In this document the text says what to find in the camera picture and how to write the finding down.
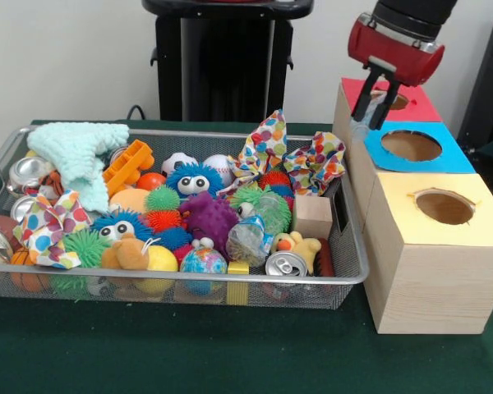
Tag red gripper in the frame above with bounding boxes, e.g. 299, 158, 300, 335
348, 12, 445, 131

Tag clear plastic bottle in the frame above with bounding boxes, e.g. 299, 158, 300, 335
351, 89, 389, 135

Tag polka-dot colourful cloth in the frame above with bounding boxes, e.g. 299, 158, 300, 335
217, 108, 289, 195
12, 189, 92, 270

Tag clear bottle with blue label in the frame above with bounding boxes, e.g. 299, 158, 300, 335
224, 192, 291, 263

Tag orange plastic block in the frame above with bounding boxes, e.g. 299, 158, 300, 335
102, 139, 155, 198

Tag mint waffle cloth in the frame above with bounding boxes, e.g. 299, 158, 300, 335
26, 121, 131, 213

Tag wooden three-hole box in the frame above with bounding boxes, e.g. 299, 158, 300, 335
331, 77, 493, 336

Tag metal mesh bin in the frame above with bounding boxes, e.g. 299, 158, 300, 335
0, 126, 370, 311

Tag silver drink can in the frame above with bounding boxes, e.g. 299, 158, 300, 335
265, 250, 308, 277

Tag purple spiky rubber toy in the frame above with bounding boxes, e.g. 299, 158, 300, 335
178, 191, 240, 258

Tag globe print ball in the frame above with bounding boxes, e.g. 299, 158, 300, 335
178, 245, 228, 275

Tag brown teddy bear plush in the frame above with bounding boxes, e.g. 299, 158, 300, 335
100, 232, 151, 271

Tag dark green tablecloth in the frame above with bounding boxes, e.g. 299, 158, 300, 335
0, 118, 493, 394

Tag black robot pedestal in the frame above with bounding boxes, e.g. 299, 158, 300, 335
141, 0, 316, 124

